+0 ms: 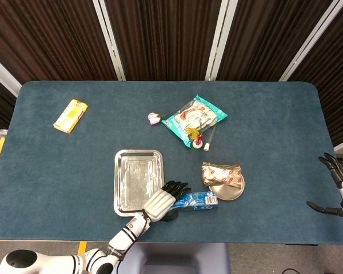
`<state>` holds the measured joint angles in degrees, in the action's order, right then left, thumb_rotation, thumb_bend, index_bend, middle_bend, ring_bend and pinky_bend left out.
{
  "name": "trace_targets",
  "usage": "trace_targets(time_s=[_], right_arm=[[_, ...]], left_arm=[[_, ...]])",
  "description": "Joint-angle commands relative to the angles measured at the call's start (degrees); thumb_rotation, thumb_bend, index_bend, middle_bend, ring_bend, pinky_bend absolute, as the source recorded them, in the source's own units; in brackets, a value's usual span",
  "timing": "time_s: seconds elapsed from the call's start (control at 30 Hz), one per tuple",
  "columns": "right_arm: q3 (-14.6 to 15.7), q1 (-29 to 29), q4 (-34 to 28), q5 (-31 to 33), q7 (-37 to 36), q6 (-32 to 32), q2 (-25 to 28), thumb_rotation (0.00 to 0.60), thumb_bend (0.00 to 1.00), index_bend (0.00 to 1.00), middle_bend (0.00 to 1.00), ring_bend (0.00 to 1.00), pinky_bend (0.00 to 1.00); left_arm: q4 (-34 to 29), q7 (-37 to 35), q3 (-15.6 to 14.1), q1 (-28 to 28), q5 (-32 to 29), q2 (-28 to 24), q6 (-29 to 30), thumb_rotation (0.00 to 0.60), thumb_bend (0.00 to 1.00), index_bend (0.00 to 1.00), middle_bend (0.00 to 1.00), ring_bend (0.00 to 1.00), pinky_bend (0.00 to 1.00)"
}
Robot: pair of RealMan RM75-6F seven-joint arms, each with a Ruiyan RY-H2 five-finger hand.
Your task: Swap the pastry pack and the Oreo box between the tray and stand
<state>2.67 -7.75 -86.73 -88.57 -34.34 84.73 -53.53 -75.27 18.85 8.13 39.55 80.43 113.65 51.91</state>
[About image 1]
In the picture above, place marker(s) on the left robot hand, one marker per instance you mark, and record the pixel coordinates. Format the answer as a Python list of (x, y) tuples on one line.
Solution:
[(158, 205)]

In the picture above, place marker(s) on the clear tube with white cap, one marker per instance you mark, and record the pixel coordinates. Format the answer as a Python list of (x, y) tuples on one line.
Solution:
[(207, 147)]

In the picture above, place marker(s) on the pink artificial rose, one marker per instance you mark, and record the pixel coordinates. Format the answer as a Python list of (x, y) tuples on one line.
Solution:
[(153, 118)]

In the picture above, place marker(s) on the blue felt table cover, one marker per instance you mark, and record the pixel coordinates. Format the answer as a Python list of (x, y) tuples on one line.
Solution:
[(274, 128)]

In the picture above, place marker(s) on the blue snack packet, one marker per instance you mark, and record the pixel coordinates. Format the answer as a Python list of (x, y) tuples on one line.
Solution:
[(200, 201)]

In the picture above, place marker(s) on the round steel plate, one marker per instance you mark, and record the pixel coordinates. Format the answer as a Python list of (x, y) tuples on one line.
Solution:
[(225, 194)]

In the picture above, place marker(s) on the rectangular steel tray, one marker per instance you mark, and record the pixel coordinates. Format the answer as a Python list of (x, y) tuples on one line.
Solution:
[(131, 177)]

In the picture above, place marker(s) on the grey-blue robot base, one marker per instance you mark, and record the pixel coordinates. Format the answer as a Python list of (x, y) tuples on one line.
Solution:
[(174, 257)]

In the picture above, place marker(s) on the small toy with stick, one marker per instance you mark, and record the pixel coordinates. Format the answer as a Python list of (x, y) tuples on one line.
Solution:
[(196, 145)]

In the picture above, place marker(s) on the yellow flat box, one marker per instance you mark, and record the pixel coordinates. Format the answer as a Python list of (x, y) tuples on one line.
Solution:
[(70, 115)]

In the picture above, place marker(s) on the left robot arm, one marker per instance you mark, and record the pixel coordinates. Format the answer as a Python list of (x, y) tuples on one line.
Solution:
[(125, 237)]

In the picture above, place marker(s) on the brown snack packet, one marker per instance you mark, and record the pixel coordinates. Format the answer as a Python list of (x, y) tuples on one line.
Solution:
[(220, 174)]

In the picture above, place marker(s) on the teal snack bag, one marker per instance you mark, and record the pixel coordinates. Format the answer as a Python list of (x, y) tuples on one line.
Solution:
[(194, 114)]

